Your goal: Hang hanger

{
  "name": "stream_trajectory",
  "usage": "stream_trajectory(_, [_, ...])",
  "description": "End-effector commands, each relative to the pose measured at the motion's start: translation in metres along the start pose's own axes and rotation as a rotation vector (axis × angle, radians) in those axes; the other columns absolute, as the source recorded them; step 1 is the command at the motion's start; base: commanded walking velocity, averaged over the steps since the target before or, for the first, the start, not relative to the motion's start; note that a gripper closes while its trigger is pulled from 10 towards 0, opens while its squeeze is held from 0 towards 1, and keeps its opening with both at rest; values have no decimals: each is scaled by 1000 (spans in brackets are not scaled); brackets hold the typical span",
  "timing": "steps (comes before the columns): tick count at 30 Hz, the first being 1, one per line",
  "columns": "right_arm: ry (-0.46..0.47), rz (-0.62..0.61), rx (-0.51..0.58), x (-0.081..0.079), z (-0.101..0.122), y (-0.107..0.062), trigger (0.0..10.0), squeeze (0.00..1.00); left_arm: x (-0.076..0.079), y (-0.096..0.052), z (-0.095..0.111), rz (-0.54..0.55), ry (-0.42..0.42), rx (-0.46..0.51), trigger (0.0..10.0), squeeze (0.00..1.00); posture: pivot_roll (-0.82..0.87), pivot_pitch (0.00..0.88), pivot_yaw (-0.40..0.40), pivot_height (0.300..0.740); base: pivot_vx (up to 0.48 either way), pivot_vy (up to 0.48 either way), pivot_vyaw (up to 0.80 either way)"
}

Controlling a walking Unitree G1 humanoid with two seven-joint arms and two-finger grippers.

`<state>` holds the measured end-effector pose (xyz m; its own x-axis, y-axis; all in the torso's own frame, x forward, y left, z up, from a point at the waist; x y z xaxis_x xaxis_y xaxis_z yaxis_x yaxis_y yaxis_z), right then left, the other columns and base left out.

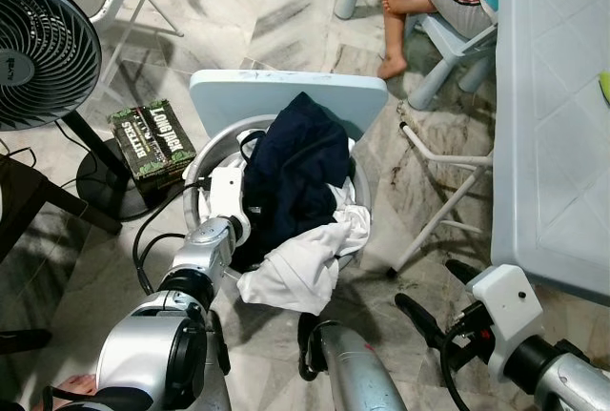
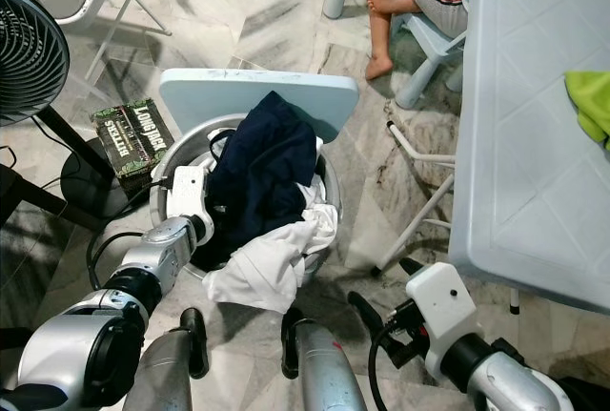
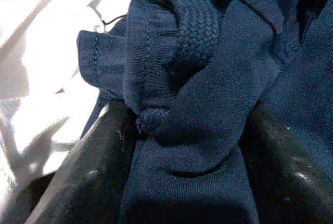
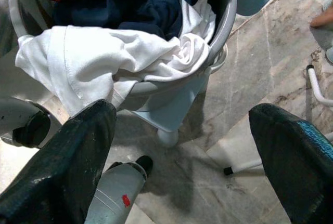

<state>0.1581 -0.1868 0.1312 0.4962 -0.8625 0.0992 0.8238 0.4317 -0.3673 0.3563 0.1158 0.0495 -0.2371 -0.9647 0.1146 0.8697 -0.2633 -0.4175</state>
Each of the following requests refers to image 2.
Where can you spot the white cloth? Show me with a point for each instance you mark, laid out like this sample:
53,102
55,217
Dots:
262,273

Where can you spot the light blue kids chair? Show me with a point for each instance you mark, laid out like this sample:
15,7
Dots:
434,44
210,90

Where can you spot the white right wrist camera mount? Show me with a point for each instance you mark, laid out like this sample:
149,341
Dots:
438,306

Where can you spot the light blue folding table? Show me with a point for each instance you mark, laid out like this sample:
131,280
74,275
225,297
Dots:
534,192

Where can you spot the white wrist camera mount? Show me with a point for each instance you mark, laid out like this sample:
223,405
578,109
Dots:
438,306
189,196

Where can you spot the lime green shirt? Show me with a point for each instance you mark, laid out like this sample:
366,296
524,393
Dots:
589,106

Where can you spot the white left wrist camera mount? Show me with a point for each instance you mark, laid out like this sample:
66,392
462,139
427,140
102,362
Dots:
189,196

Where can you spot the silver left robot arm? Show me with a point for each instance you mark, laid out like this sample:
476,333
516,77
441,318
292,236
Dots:
162,254

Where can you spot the navy blue garment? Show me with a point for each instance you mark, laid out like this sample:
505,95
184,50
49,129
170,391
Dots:
262,163

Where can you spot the black standing fan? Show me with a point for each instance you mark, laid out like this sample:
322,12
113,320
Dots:
29,49

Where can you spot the green black printed box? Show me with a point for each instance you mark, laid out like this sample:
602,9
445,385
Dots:
133,134

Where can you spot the robot right leg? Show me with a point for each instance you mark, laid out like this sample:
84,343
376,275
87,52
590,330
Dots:
329,373

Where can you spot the grey laundry bucket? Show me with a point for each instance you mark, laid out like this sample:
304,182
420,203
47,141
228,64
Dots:
173,154

